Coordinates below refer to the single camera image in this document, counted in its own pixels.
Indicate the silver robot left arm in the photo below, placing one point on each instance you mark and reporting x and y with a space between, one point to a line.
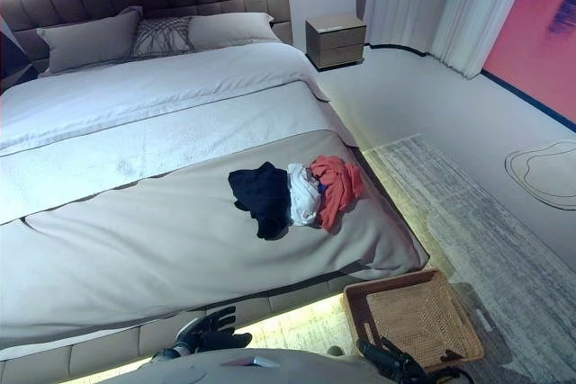
182 345

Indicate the grey streaked rug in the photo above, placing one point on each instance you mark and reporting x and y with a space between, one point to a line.
495 258

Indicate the white curtain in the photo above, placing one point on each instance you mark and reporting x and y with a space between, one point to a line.
427 2

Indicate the white garment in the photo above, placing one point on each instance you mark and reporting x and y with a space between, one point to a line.
303 197

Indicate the black garment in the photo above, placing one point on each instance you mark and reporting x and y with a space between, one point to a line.
263 195

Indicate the grey robot torso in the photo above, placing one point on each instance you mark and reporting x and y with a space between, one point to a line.
292 370

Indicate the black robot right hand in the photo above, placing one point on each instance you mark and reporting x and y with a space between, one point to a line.
396 366

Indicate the brown wooden nightstand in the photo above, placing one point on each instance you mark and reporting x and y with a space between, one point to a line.
335 44

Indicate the brown wicker basket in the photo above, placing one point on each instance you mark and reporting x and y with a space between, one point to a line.
414 316

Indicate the red garment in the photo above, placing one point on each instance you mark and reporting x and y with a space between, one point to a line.
335 190

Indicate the white textured duvet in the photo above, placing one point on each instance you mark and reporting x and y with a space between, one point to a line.
157 105

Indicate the bed with beige sheet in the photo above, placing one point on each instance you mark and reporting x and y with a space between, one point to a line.
157 339
157 249

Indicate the red wall panel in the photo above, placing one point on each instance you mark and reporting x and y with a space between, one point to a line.
535 29

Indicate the grey line-patterned cushion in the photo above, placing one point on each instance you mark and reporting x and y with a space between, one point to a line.
164 38

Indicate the beige pillow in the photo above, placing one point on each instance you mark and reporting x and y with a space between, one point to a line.
85 44
234 31

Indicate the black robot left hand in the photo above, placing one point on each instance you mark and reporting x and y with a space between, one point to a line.
218 339

